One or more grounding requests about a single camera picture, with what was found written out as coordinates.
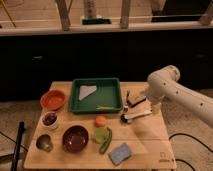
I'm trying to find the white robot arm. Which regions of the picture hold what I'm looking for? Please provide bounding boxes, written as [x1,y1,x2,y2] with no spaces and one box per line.
[146,65,213,128]

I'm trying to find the purple bowl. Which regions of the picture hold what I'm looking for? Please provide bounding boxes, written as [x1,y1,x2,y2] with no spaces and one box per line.
[62,125,89,153]

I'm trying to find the orange bowl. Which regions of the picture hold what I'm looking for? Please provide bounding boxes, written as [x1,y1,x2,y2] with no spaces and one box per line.
[40,90,66,110]

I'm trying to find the small white bowl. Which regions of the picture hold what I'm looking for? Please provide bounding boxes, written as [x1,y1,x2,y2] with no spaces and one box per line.
[41,111,59,130]

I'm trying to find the small fork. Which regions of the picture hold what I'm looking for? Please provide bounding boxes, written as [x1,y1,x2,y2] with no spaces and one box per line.
[123,90,130,112]

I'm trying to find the green plastic tray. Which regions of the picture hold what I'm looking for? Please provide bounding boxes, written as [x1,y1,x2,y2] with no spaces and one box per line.
[68,78,123,114]

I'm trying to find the blue sponge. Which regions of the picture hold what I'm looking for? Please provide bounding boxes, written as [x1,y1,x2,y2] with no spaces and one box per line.
[108,143,132,166]

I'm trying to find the light green cup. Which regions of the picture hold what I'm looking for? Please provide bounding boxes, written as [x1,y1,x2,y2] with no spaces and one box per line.
[93,127,109,144]

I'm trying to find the metal cup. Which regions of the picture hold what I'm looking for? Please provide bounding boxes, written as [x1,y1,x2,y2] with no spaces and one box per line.
[36,134,53,152]

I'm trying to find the black pole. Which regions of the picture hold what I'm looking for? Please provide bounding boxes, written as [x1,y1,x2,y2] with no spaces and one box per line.
[10,121,25,171]

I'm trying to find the white handled brush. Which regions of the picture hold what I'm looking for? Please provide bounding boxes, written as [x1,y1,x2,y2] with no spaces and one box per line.
[120,110,152,124]

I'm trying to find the black cable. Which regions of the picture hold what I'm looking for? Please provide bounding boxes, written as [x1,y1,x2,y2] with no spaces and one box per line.
[168,132,213,171]

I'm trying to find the green base of post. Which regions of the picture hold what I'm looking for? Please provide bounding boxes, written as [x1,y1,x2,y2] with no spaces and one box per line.
[82,18,111,25]

